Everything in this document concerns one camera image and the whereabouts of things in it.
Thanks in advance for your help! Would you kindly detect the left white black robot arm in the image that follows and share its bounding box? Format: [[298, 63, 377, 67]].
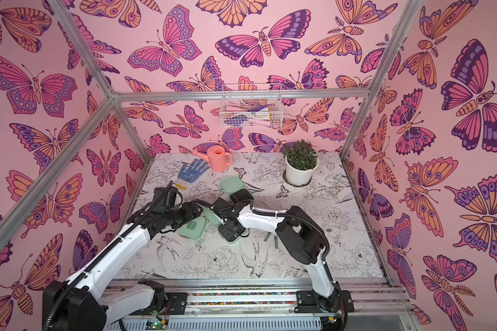
[[41, 185, 203, 330]]

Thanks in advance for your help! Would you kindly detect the pink watering can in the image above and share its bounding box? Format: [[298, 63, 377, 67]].
[[192, 146, 233, 172]]

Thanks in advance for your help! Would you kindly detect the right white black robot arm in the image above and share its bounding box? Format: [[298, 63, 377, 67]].
[[192, 199, 355, 318]]

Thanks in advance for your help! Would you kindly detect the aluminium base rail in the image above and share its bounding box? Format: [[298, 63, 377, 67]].
[[107, 278, 421, 330]]

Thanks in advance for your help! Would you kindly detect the blue garden glove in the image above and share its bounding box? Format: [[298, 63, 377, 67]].
[[174, 159, 209, 190]]

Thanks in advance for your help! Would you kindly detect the green clipper case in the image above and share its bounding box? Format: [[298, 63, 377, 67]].
[[177, 217, 207, 241]]

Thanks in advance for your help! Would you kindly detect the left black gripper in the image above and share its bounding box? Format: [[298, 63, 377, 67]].
[[164, 200, 204, 228]]

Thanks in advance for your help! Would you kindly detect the potted green plant white pot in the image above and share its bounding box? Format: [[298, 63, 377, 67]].
[[283, 140, 319, 187]]

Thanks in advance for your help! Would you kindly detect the white wire wall basket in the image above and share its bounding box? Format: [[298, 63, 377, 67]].
[[218, 83, 284, 129]]

